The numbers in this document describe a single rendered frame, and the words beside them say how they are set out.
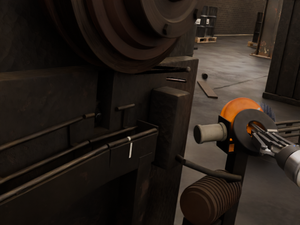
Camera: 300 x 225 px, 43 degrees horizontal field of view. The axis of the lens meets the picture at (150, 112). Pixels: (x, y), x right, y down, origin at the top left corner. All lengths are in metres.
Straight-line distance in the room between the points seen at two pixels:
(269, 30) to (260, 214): 7.81
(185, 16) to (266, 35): 8.91
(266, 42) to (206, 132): 8.64
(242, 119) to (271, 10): 8.60
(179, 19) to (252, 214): 1.52
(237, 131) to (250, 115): 0.08
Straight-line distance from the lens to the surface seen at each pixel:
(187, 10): 0.91
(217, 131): 1.21
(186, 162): 1.15
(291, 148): 1.08
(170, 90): 1.14
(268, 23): 9.78
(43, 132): 0.87
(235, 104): 1.28
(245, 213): 2.22
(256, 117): 1.26
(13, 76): 0.82
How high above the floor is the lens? 1.05
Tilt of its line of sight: 17 degrees down
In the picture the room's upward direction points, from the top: 7 degrees clockwise
